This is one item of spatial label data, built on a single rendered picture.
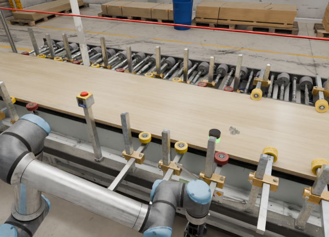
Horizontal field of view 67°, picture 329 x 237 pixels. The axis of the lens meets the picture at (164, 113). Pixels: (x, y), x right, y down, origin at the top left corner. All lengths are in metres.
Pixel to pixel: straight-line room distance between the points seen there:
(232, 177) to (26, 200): 1.15
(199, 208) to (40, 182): 0.55
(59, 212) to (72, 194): 1.65
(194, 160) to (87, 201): 0.96
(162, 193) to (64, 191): 0.33
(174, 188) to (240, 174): 0.77
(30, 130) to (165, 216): 0.56
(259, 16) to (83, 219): 5.99
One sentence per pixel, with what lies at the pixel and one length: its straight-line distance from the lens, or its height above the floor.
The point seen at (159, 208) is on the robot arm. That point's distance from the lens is 0.91.
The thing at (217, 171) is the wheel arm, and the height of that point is 0.86.
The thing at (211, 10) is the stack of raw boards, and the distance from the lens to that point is 7.08.
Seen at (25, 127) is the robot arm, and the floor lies 1.41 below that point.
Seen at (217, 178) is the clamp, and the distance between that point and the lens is 1.43.
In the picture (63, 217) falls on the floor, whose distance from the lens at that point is 2.48.
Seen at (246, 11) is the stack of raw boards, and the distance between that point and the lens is 6.97.
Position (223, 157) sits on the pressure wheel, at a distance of 1.50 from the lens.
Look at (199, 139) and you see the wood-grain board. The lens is 1.60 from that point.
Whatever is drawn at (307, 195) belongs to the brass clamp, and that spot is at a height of 0.96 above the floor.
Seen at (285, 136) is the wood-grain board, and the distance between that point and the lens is 1.77.
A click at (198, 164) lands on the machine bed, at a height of 0.72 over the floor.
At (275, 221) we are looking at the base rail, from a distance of 1.56.
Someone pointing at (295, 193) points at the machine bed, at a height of 0.72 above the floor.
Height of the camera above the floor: 1.94
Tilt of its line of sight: 35 degrees down
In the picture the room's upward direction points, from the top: 2 degrees counter-clockwise
